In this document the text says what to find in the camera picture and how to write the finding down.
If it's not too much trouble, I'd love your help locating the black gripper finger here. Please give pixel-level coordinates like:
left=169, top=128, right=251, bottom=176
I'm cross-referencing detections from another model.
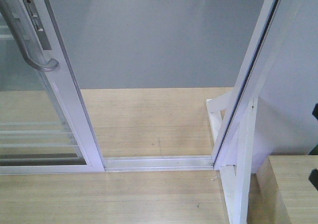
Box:
left=307, top=102, right=318, bottom=186

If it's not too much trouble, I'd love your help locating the white framed sliding glass door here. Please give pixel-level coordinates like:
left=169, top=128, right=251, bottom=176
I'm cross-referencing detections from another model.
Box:
left=0, top=0, right=104, bottom=175

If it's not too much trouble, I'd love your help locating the grey curved door handle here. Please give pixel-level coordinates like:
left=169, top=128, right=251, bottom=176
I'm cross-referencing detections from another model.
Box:
left=0, top=0, right=59, bottom=72

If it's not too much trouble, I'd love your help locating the light wooden block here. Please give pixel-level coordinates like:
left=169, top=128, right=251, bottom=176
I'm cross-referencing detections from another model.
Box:
left=256, top=155, right=318, bottom=224

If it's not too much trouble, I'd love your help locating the aluminium floor track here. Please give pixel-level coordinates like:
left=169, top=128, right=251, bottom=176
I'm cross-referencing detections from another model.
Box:
left=104, top=155, right=213, bottom=172

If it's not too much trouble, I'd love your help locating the light wooden platform board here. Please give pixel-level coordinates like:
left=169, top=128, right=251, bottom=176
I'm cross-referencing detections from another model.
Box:
left=0, top=87, right=264, bottom=224

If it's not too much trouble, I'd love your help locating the white side wall panel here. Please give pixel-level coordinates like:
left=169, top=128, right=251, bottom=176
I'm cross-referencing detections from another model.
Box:
left=252, top=0, right=318, bottom=172

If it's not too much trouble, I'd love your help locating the white triangular support bracket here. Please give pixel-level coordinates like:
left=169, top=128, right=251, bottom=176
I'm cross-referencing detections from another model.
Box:
left=206, top=91, right=258, bottom=224

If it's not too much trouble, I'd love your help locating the white door jamb frame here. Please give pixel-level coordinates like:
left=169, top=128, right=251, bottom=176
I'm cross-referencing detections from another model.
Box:
left=206, top=0, right=303, bottom=170

